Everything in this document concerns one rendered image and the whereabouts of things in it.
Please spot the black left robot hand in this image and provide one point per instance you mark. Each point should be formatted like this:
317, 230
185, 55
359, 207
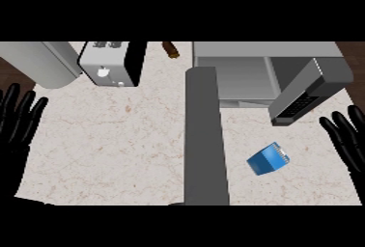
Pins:
15, 128

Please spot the pale grey rounded appliance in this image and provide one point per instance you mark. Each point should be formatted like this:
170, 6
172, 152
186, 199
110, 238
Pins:
42, 62

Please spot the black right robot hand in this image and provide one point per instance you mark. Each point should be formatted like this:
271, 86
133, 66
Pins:
349, 141

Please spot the silver and black toaster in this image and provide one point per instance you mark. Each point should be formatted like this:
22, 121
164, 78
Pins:
113, 63

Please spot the grey microwave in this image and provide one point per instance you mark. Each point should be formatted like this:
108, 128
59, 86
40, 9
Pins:
285, 80

